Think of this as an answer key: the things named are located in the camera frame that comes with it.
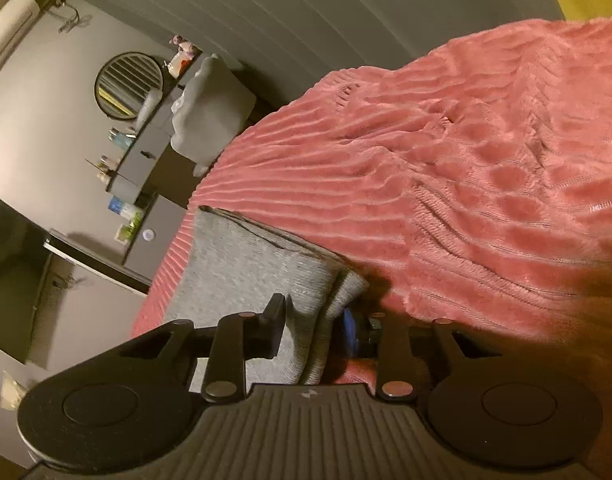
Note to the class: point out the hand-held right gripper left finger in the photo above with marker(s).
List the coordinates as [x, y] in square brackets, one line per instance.
[271, 325]

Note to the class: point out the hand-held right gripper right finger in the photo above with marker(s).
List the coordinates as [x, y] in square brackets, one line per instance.
[347, 335]

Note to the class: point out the grey pants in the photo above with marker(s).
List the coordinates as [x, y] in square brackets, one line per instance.
[246, 270]

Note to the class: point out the grey drawer cabinet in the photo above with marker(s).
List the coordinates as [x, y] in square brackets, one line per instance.
[161, 225]

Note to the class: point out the green leaf-shaped tray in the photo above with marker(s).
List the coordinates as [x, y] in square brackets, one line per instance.
[130, 227]

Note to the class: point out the white standing air conditioner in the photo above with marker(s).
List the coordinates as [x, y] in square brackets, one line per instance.
[96, 262]

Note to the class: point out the pink ribbed blanket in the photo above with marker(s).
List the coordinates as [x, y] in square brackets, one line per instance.
[461, 185]

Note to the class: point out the blue and white box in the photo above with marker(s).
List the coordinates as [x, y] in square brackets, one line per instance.
[118, 206]

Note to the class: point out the grey vanity desk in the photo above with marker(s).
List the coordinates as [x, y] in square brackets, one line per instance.
[141, 155]

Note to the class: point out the small pale cosmetic bottles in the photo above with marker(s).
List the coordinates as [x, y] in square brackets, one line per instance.
[107, 167]

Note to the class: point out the grey upholstered chair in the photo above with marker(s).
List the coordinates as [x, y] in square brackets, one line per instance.
[211, 105]

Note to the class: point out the blue cosmetic bottles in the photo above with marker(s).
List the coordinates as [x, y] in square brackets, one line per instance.
[122, 138]

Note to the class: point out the white oval dish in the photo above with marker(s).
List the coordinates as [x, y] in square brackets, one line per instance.
[148, 107]

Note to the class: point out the round black-framed mirror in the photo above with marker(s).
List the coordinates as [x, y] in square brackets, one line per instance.
[128, 85]

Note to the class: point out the pink plush toy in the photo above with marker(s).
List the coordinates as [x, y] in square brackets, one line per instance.
[183, 46]

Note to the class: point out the black wall television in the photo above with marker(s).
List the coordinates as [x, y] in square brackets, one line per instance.
[11, 270]

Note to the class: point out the white wall-mounted unit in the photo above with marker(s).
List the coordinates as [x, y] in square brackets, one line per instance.
[11, 30]

